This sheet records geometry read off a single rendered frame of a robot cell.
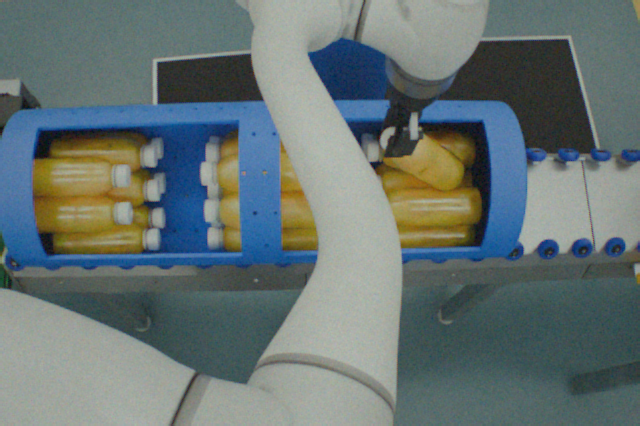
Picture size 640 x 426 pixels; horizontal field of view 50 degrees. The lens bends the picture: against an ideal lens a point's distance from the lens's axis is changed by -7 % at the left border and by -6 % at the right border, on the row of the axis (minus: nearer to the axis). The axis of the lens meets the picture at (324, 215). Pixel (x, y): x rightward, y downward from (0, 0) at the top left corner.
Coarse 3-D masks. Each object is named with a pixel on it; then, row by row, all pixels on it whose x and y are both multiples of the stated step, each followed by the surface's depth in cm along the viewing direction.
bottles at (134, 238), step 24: (144, 168) 135; (384, 168) 136; (120, 192) 125; (144, 192) 127; (216, 192) 128; (384, 192) 130; (144, 216) 131; (72, 240) 124; (96, 240) 124; (120, 240) 124; (144, 240) 126; (216, 240) 127; (240, 240) 126; (288, 240) 126; (312, 240) 127; (408, 240) 128; (432, 240) 128; (456, 240) 128
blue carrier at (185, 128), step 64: (64, 128) 115; (128, 128) 133; (192, 128) 134; (256, 128) 116; (512, 128) 118; (0, 192) 110; (192, 192) 140; (256, 192) 113; (512, 192) 116; (64, 256) 119; (128, 256) 119; (192, 256) 120; (256, 256) 121; (448, 256) 125
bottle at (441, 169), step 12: (420, 144) 112; (432, 144) 115; (408, 156) 112; (420, 156) 113; (432, 156) 114; (444, 156) 118; (456, 156) 122; (408, 168) 114; (420, 168) 114; (432, 168) 116; (444, 168) 118; (456, 168) 121; (432, 180) 119; (444, 180) 120; (456, 180) 122
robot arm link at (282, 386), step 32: (192, 384) 41; (224, 384) 42; (256, 384) 45; (288, 384) 43; (320, 384) 43; (352, 384) 44; (192, 416) 38; (224, 416) 39; (256, 416) 40; (288, 416) 41; (320, 416) 41; (352, 416) 42; (384, 416) 44
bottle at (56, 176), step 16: (48, 160) 118; (64, 160) 118; (80, 160) 118; (96, 160) 118; (32, 176) 116; (48, 176) 116; (64, 176) 117; (80, 176) 117; (96, 176) 117; (112, 176) 118; (48, 192) 118; (64, 192) 118; (80, 192) 118; (96, 192) 119
